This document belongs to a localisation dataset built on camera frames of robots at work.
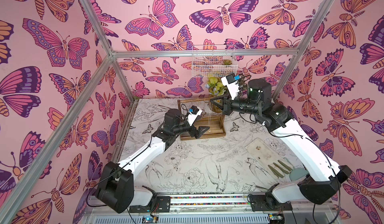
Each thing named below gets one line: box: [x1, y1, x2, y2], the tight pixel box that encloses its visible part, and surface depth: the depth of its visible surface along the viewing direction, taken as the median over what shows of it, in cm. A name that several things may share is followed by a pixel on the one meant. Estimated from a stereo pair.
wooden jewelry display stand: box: [177, 97, 226, 141], surface depth 87 cm
